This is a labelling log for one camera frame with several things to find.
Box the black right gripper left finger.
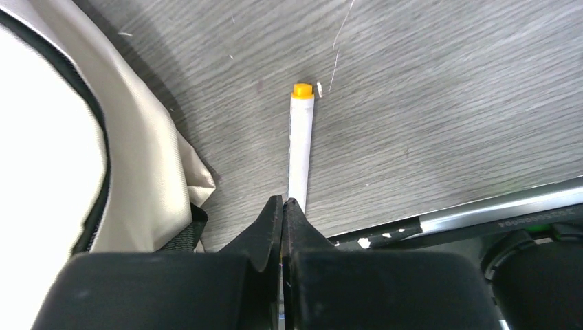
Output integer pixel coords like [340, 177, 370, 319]
[33, 195, 283, 329]

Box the cream canvas backpack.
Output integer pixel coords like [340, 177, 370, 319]
[1, 1, 216, 329]

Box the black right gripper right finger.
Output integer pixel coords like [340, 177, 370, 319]
[282, 199, 501, 329]

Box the white yellow pen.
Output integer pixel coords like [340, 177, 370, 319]
[287, 83, 315, 212]

